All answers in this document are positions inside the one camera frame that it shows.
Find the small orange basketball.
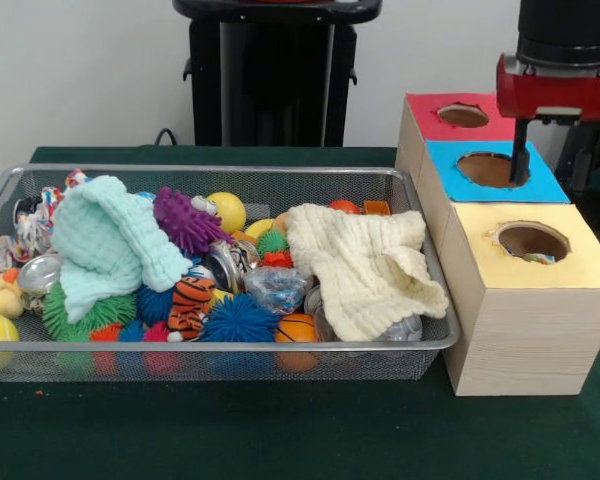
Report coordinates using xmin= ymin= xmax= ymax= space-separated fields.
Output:
xmin=274 ymin=313 xmax=320 ymax=345

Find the wire mesh bin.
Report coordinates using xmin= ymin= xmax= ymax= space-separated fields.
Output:
xmin=0 ymin=163 xmax=462 ymax=384

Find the blue spiky ball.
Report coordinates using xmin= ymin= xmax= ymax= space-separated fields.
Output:
xmin=199 ymin=293 xmax=281 ymax=344

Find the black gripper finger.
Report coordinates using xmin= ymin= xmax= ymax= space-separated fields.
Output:
xmin=508 ymin=115 xmax=532 ymax=185

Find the green spiky ball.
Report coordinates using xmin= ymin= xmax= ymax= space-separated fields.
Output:
xmin=42 ymin=279 xmax=139 ymax=342

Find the wooden box with three holes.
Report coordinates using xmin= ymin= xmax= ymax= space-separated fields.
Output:
xmin=394 ymin=92 xmax=600 ymax=397

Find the purple spiky toy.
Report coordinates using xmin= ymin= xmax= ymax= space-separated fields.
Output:
xmin=153 ymin=187 xmax=234 ymax=254

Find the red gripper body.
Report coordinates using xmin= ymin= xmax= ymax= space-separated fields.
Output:
xmin=495 ymin=51 xmax=600 ymax=122

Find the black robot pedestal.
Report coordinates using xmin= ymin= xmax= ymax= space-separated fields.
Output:
xmin=172 ymin=0 xmax=384 ymax=148

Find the mint green cloth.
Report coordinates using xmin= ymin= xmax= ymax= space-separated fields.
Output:
xmin=51 ymin=174 xmax=194 ymax=325

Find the cream knitted cloth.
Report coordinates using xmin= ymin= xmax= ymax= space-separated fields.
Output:
xmin=284 ymin=202 xmax=451 ymax=343

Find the tiger plush toy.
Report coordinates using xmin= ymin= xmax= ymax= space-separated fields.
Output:
xmin=167 ymin=275 xmax=219 ymax=342

